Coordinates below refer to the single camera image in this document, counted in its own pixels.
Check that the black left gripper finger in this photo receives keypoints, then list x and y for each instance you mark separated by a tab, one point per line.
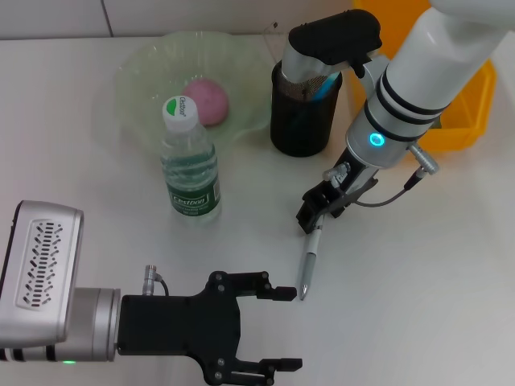
277	292
261	368

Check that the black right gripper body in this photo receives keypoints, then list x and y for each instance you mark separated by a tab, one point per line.
354	181

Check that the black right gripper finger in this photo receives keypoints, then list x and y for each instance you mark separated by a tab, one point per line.
311	209
336	209

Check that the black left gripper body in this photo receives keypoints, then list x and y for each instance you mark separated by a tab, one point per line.
177	323

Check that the white grey ballpoint pen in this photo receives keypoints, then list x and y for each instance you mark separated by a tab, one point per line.
310	257

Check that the blue plastic scissors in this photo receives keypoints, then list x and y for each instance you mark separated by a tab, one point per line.
328	86

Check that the clear green-label water bottle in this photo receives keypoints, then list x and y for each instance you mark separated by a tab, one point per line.
191	169

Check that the pink peach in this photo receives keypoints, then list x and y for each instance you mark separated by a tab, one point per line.
213	100

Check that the black mesh pen holder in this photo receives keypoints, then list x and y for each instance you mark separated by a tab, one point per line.
297	128

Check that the green glass fruit plate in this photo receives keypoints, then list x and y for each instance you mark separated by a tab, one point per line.
137	88

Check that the yellow plastic bin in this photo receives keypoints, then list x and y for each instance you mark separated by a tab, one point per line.
470	112

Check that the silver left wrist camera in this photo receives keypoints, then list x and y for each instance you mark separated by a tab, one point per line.
40	269

